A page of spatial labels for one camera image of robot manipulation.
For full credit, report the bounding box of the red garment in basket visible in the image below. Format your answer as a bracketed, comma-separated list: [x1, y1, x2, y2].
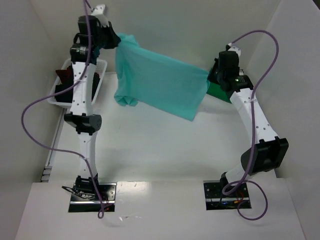
[55, 65, 74, 84]

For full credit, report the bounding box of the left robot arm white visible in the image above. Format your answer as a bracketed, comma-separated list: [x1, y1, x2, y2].
[64, 14, 121, 198]

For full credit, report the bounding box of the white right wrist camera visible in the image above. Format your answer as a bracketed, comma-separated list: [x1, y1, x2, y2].
[225, 43, 241, 57]

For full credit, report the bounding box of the dark green folded t shirt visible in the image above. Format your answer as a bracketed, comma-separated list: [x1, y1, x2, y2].
[205, 63, 232, 104]

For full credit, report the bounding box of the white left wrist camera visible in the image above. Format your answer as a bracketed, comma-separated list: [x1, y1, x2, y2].
[90, 4, 109, 27]

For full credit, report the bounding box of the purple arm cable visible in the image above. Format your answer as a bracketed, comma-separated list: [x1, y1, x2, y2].
[21, 0, 111, 220]
[223, 29, 280, 221]

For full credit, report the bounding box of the black garment in basket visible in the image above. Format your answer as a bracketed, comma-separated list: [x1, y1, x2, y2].
[53, 72, 101, 104]

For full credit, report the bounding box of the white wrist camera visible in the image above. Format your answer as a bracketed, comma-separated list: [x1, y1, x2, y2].
[90, 4, 109, 27]
[225, 43, 241, 57]

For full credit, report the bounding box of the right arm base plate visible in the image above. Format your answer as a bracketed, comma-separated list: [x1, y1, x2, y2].
[203, 181, 252, 211]

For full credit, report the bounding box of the teal t shirt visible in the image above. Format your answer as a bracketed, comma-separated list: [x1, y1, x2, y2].
[114, 33, 209, 121]

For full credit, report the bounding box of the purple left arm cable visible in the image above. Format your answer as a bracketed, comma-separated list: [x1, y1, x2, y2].
[21, 0, 111, 220]

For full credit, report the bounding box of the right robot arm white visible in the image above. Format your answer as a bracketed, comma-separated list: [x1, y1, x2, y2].
[207, 50, 289, 196]

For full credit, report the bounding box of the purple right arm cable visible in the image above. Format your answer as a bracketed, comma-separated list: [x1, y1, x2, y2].
[223, 29, 280, 221]

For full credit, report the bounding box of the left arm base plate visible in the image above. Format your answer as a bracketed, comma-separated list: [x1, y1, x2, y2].
[62, 183, 117, 213]

